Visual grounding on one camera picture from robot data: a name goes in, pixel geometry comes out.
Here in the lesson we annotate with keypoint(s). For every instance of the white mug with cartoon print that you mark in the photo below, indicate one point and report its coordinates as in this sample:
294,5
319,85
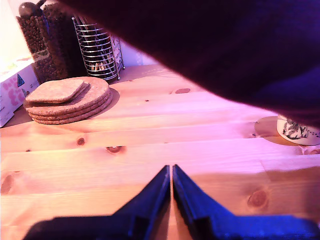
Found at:
292,132

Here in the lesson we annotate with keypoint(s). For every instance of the square cork coaster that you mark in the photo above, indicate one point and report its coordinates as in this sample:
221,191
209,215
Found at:
88,87
55,92

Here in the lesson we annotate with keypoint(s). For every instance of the white printed paper packet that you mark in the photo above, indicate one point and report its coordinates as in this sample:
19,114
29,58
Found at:
117,50

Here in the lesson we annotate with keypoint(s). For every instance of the white box with pink print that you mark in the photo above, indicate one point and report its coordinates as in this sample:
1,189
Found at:
12,95

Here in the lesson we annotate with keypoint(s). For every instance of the glass jar of brown beans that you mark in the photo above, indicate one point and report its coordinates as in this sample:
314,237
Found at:
30,42
60,45

